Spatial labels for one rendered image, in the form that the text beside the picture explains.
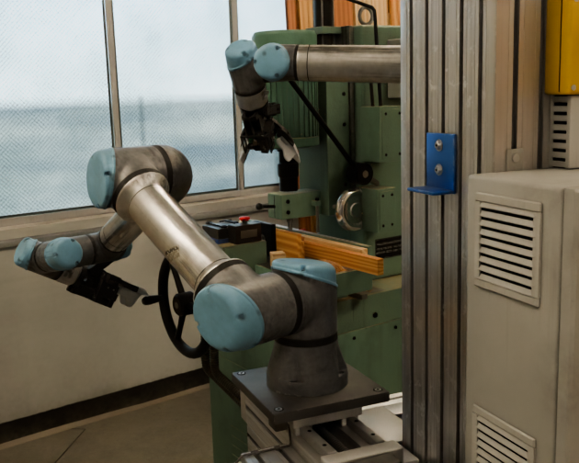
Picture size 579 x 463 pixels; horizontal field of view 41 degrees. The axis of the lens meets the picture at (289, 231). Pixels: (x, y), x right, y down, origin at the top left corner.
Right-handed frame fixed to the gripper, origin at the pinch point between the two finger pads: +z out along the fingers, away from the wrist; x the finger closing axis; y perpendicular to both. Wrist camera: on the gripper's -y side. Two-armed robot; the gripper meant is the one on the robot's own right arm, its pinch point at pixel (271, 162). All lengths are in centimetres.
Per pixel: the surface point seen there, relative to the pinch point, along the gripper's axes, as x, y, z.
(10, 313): -127, -12, 87
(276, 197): -3.0, -4.0, 16.1
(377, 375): 25, 24, 57
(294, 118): 3.7, -13.6, -3.2
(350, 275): 21.0, 19.4, 20.7
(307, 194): 4.5, -8.4, 19.0
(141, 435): -82, 6, 139
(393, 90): 27.0, -33.8, 2.7
